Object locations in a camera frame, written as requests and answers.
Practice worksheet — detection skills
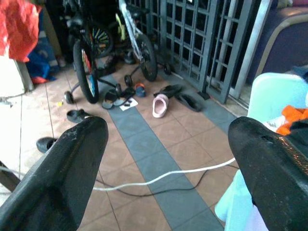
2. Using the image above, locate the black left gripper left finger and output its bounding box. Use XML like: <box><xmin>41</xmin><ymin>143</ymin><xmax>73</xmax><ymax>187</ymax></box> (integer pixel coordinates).
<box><xmin>0</xmin><ymin>116</ymin><xmax>109</xmax><ymax>231</ymax></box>

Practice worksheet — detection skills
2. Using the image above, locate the dark shoe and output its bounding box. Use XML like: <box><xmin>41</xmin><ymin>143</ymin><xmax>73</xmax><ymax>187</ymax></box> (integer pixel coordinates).
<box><xmin>123</xmin><ymin>51</ymin><xmax>137</xmax><ymax>65</ymax></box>

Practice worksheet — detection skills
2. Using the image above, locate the black grey sandal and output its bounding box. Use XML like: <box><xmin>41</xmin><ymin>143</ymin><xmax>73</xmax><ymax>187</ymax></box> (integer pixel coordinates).
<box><xmin>102</xmin><ymin>89</ymin><xmax>117</xmax><ymax>110</ymax></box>
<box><xmin>113</xmin><ymin>88</ymin><xmax>136</xmax><ymax>107</ymax></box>

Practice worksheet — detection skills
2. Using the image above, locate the black clog shoe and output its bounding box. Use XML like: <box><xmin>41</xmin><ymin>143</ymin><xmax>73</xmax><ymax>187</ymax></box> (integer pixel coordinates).
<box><xmin>36</xmin><ymin>137</ymin><xmax>58</xmax><ymax>154</ymax></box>
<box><xmin>66</xmin><ymin>109</ymin><xmax>93</xmax><ymax>124</ymax></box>

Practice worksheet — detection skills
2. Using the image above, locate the black children's bicycle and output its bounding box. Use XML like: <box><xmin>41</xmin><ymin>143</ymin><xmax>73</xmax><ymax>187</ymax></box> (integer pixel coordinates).
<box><xmin>63</xmin><ymin>0</ymin><xmax>123</xmax><ymax>105</ymax></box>

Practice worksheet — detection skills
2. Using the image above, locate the blue orange child's shoe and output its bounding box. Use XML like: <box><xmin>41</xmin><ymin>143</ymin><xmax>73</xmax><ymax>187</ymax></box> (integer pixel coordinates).
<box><xmin>134</xmin><ymin>83</ymin><xmax>147</xmax><ymax>98</ymax></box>

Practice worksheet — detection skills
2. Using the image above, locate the black slipper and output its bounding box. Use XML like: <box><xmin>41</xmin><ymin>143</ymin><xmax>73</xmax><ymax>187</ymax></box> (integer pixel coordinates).
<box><xmin>154</xmin><ymin>84</ymin><xmax>183</xmax><ymax>99</ymax></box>

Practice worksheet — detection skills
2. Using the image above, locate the orange garment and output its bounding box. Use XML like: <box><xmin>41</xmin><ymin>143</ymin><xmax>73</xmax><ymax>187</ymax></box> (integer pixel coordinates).
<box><xmin>276</xmin><ymin>105</ymin><xmax>308</xmax><ymax>136</ymax></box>

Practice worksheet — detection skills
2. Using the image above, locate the white paper sheet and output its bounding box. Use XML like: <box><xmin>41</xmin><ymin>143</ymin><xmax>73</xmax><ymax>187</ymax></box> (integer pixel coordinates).
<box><xmin>119</xmin><ymin>98</ymin><xmax>139</xmax><ymax>112</ymax></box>

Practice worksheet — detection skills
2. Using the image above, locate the white cable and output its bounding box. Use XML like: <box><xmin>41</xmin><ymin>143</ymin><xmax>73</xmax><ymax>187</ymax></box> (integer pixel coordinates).
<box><xmin>92</xmin><ymin>157</ymin><xmax>236</xmax><ymax>192</ymax></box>

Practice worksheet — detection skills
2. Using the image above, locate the pink clog shoe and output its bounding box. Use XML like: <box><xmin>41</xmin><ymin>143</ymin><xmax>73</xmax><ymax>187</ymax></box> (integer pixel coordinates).
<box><xmin>152</xmin><ymin>94</ymin><xmax>169</xmax><ymax>118</ymax></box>

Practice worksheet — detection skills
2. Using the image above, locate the black garment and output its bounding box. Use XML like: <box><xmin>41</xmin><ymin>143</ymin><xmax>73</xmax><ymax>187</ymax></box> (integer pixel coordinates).
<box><xmin>285</xmin><ymin>119</ymin><xmax>308</xmax><ymax>158</ymax></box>

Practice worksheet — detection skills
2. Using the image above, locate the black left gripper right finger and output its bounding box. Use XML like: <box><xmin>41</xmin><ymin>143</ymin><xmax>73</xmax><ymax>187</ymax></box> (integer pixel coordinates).
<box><xmin>228</xmin><ymin>116</ymin><xmax>308</xmax><ymax>231</ymax></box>

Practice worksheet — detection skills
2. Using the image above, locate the white children's bicycle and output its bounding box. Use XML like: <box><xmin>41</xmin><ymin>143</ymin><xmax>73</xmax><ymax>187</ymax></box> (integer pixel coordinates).
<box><xmin>115</xmin><ymin>0</ymin><xmax>172</xmax><ymax>88</ymax></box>

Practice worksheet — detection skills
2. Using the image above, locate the red plastic bag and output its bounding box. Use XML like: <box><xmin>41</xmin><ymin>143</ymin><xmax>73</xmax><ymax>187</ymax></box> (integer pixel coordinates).
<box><xmin>0</xmin><ymin>0</ymin><xmax>43</xmax><ymax>63</ymax></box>

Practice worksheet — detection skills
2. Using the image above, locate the blue plastic bag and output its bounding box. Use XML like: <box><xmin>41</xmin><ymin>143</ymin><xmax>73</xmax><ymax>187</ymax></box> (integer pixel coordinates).
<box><xmin>26</xmin><ymin>36</ymin><xmax>58</xmax><ymax>84</ymax></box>

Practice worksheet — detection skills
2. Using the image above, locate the grey metal folding gate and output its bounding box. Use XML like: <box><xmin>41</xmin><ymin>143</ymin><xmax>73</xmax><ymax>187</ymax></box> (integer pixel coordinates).
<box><xmin>125</xmin><ymin>0</ymin><xmax>268</xmax><ymax>104</ymax></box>

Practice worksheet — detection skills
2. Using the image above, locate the dark grey slipper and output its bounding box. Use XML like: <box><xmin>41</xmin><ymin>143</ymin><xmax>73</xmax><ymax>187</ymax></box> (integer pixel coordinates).
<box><xmin>175</xmin><ymin>93</ymin><xmax>203</xmax><ymax>113</ymax></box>

